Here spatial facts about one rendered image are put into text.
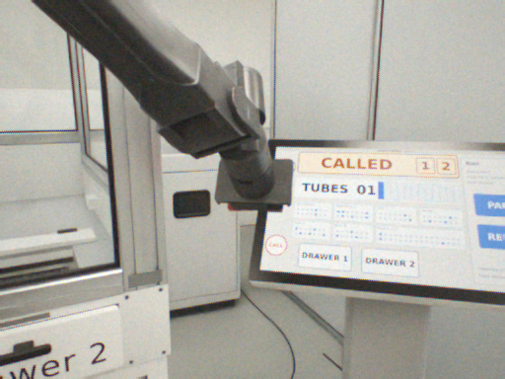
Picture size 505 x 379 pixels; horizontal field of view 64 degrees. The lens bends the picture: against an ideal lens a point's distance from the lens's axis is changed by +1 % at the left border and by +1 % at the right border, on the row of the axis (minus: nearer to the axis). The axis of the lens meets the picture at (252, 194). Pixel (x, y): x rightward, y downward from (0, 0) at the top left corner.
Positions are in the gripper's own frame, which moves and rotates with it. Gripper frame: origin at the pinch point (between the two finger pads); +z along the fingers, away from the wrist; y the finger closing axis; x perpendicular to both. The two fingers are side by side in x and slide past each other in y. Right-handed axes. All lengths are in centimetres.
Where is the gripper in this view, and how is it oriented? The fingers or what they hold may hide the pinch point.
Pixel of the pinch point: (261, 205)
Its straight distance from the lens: 61.4
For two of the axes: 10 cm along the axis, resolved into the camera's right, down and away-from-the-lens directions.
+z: 1.5, 4.0, 9.1
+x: -0.9, 9.2, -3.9
